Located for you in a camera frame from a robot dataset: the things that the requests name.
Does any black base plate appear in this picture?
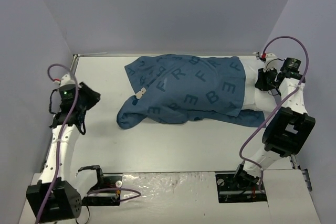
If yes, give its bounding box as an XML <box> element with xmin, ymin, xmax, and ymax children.
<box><xmin>215</xmin><ymin>172</ymin><xmax>267</xmax><ymax>204</ymax></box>
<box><xmin>76</xmin><ymin>165</ymin><xmax>122</xmax><ymax>207</ymax></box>

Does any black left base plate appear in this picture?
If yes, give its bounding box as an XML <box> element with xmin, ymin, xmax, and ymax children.
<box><xmin>76</xmin><ymin>165</ymin><xmax>122</xmax><ymax>207</ymax></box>

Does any blue letter print pillowcase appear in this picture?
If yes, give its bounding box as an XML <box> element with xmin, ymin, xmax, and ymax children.
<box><xmin>117</xmin><ymin>54</ymin><xmax>265</xmax><ymax>130</ymax></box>

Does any white pillow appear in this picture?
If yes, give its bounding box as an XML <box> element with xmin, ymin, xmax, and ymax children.
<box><xmin>240</xmin><ymin>56</ymin><xmax>276</xmax><ymax>112</ymax></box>

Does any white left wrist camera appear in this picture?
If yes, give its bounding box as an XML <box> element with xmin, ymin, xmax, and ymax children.
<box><xmin>53</xmin><ymin>74</ymin><xmax>76</xmax><ymax>87</ymax></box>

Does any black thin wire loop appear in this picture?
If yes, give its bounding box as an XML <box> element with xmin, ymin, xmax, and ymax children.
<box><xmin>76</xmin><ymin>205</ymin><xmax>91</xmax><ymax>224</ymax></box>

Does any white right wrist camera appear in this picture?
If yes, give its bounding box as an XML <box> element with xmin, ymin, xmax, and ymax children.
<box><xmin>263</xmin><ymin>53</ymin><xmax>280</xmax><ymax>72</ymax></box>

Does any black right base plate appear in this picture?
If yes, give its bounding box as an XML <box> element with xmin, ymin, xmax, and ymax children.
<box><xmin>215</xmin><ymin>172</ymin><xmax>267</xmax><ymax>204</ymax></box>

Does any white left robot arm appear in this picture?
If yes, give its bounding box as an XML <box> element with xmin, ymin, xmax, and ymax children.
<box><xmin>26</xmin><ymin>81</ymin><xmax>106</xmax><ymax>223</ymax></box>

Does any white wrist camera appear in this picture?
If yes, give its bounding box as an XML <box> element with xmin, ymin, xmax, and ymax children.
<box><xmin>53</xmin><ymin>74</ymin><xmax>76</xmax><ymax>87</ymax></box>
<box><xmin>263</xmin><ymin>53</ymin><xmax>280</xmax><ymax>72</ymax></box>

